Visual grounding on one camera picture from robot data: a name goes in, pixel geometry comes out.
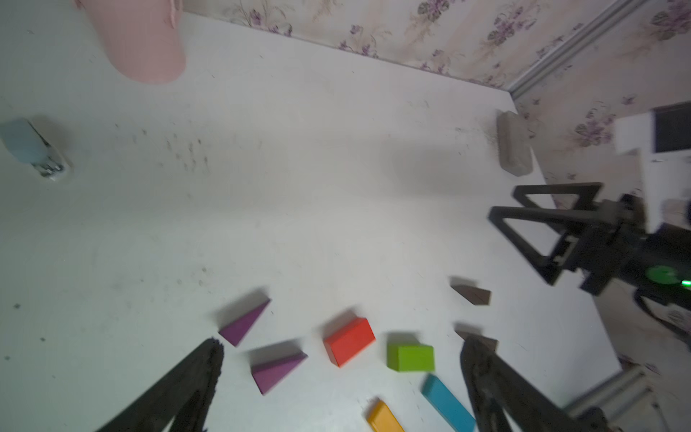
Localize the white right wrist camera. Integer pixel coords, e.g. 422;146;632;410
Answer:
614;102;690;231

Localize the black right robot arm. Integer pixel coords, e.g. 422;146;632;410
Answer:
489;183;690;343

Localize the grey board eraser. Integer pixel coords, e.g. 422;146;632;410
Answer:
497;112;534;176

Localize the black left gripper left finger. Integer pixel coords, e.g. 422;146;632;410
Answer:
101;338;224;431

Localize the blue rectangular block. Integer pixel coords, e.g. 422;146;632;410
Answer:
421;374;476;432

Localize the red cube block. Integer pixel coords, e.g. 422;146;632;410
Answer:
324;317;376;367

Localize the purple triangular wedge block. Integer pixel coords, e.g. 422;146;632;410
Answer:
218;299;271;347

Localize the yellow rectangular block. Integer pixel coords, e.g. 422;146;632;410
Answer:
367;400;404;432

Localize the green cube block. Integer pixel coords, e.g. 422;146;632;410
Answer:
387;344;435;373

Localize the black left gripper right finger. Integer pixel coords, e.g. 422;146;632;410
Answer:
460;335;609;431

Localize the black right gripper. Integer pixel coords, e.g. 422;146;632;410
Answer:
489;182;690;311

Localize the brown triangular wedge block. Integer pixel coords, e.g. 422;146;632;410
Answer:
452;284;491;306

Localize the pink pen holder cup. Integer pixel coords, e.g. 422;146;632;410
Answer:
76;0;186;84

